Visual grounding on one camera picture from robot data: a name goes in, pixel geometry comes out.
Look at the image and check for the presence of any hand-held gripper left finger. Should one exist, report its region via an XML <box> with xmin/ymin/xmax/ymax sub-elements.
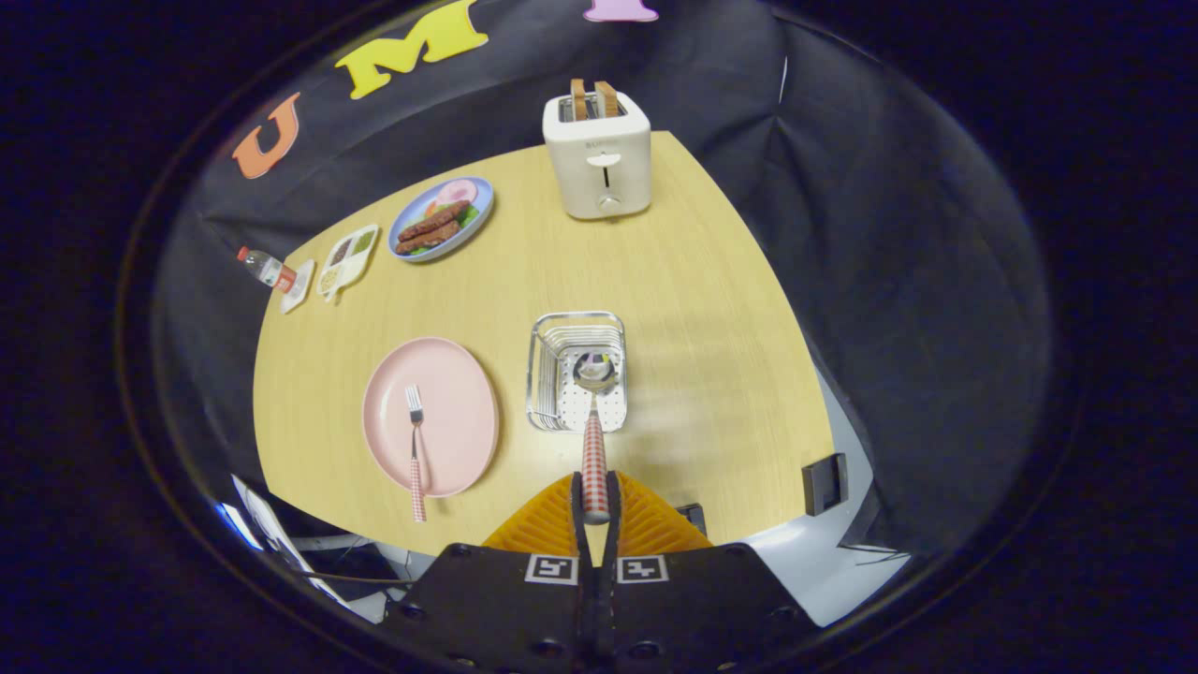
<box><xmin>379</xmin><ymin>471</ymin><xmax>600</xmax><ymax>674</ymax></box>

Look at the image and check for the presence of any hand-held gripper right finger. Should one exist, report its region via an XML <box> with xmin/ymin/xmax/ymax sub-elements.
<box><xmin>599</xmin><ymin>471</ymin><xmax>825</xmax><ymax>674</ymax></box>

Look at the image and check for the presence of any spoon with red checkered handle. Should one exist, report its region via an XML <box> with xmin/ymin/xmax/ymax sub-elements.
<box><xmin>573</xmin><ymin>351</ymin><xmax>621</xmax><ymax>525</ymax></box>

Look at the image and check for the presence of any fork with red checkered handle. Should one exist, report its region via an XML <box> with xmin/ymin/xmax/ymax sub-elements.
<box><xmin>404</xmin><ymin>385</ymin><xmax>430</xmax><ymax>523</ymax></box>

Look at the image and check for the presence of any small black box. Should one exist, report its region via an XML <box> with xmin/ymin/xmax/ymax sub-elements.
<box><xmin>801</xmin><ymin>453</ymin><xmax>850</xmax><ymax>517</ymax></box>

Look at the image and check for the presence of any pink plate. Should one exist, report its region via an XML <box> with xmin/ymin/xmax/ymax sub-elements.
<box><xmin>362</xmin><ymin>337</ymin><xmax>500</xmax><ymax>498</ymax></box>

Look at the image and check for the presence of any brown grilled sausage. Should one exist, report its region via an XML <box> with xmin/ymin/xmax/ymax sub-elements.
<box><xmin>395</xmin><ymin>221</ymin><xmax>461</xmax><ymax>256</ymax></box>
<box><xmin>398</xmin><ymin>199</ymin><xmax>472</xmax><ymax>242</ymax></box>

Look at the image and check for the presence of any small white square coaster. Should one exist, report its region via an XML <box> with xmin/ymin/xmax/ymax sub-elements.
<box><xmin>279</xmin><ymin>259</ymin><xmax>316</xmax><ymax>315</ymax></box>

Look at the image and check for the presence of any white divided condiment dish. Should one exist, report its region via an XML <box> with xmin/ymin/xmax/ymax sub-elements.
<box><xmin>315</xmin><ymin>224</ymin><xmax>381</xmax><ymax>302</ymax></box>

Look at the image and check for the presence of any black backdrop cloth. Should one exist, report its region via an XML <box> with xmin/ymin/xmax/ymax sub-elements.
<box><xmin>150</xmin><ymin>0</ymin><xmax>1054</xmax><ymax>581</ymax></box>

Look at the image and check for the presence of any blue plate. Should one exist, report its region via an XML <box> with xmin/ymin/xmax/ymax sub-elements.
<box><xmin>387</xmin><ymin>176</ymin><xmax>495</xmax><ymax>263</ymax></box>

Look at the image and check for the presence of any clear plastic water bottle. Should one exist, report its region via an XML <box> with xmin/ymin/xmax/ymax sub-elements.
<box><xmin>236</xmin><ymin>246</ymin><xmax>299</xmax><ymax>294</ymax></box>

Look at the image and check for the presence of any white toaster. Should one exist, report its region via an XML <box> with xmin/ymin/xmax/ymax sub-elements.
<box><xmin>542</xmin><ymin>91</ymin><xmax>653</xmax><ymax>221</ymax></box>

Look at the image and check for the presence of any metal wire basket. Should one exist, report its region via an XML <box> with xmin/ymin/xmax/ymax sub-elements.
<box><xmin>526</xmin><ymin>311</ymin><xmax>629</xmax><ymax>434</ymax></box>

